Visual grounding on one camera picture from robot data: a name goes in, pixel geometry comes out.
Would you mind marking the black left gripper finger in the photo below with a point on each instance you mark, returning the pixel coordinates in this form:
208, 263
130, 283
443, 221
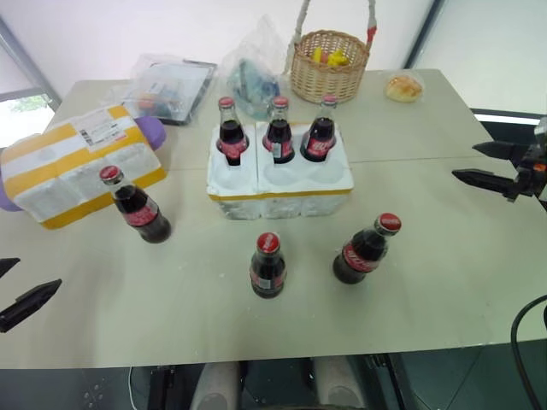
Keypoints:
6, 265
30, 301

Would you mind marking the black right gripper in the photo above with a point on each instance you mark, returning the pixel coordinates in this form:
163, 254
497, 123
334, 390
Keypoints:
532, 177

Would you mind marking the foam box with yellow tape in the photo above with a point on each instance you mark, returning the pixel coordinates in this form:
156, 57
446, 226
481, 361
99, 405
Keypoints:
64, 171

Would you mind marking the glass cola bottle red cap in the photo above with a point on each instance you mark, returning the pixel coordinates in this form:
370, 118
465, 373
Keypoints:
359, 258
318, 145
278, 141
267, 271
232, 136
143, 215

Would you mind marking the purple object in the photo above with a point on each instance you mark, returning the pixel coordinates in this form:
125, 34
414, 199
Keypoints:
150, 131

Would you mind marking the white foam bottle tray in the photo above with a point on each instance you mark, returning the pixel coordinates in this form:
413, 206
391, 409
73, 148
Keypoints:
299, 188

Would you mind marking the bread roll in clear wrap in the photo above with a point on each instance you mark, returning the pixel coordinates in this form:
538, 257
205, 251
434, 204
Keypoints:
404, 89

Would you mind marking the yellow toy fruit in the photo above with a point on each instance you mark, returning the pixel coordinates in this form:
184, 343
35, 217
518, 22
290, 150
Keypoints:
337, 59
317, 54

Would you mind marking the clear package with black tray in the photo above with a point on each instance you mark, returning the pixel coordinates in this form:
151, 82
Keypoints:
175, 87

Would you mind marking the clear plastic bag blue contents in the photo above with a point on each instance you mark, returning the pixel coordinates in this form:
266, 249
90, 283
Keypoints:
254, 81

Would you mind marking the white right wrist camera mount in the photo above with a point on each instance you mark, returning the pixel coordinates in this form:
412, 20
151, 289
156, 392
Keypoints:
542, 131

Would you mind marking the grey window frame post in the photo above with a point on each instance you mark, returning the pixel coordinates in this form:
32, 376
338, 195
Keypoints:
30, 64

